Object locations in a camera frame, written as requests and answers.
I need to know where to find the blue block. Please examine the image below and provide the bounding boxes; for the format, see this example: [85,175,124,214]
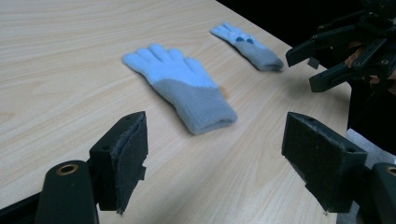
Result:
[121,43,238,135]

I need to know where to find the small blue grey knit glove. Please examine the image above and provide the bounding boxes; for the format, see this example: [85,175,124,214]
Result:
[210,21,285,73]

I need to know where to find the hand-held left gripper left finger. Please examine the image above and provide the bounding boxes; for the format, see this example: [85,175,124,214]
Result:
[89,110,149,216]

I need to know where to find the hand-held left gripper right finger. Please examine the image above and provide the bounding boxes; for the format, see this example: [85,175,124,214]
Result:
[281,111,369,216]

